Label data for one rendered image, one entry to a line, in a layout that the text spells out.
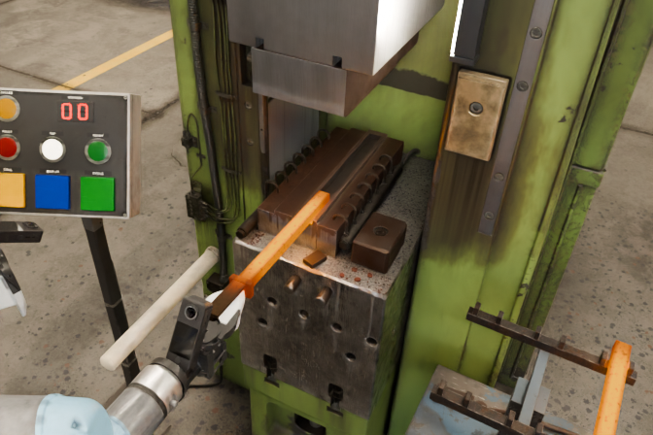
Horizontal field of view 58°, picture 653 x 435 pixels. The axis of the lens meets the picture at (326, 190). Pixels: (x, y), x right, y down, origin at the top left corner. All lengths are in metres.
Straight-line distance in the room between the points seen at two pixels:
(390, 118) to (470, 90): 0.55
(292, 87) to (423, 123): 0.57
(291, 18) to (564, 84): 0.49
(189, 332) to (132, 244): 1.86
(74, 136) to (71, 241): 1.53
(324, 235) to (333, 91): 0.35
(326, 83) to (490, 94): 0.30
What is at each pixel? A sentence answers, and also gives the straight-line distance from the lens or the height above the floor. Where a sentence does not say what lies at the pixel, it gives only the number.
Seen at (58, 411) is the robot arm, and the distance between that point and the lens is 0.64.
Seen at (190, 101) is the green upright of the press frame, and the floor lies 1.11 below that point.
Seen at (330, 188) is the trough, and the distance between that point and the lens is 1.40.
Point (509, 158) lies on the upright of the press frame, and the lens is 1.21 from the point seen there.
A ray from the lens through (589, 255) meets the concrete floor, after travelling 3.00.
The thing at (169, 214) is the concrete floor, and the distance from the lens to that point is 2.95.
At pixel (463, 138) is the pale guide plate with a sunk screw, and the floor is 1.22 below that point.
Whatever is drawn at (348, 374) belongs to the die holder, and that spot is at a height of 0.62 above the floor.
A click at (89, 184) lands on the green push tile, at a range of 1.41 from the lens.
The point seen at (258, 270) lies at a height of 1.03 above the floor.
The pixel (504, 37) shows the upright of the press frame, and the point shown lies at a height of 1.43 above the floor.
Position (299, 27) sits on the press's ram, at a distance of 1.08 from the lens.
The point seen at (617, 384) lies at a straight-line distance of 1.19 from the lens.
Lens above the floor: 1.81
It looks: 36 degrees down
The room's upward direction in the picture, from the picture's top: 3 degrees clockwise
